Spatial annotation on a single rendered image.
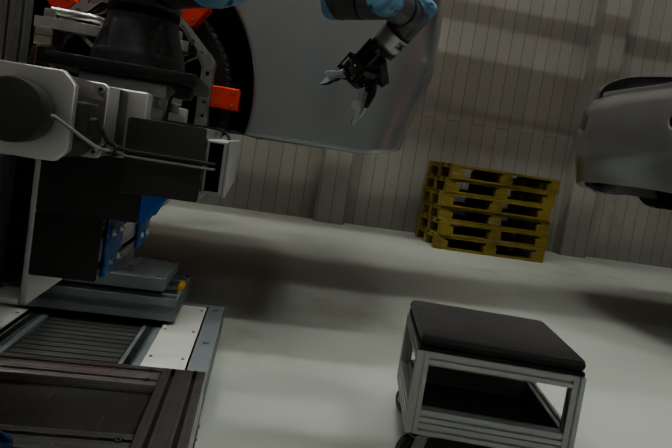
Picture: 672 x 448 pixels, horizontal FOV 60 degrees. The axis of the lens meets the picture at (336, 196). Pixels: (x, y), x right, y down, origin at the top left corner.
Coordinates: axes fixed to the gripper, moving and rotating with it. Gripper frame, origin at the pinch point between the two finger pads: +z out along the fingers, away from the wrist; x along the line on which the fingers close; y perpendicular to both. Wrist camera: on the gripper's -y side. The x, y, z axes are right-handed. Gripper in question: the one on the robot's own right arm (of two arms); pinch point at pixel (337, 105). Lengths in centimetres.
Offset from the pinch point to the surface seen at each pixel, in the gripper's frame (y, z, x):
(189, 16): 1, 21, -60
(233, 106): -9.6, 32.0, -33.4
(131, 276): 4, 93, -12
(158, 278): -2, 89, -7
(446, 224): -370, 121, -41
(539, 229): -431, 72, 6
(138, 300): 4, 95, -4
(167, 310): -3, 92, 3
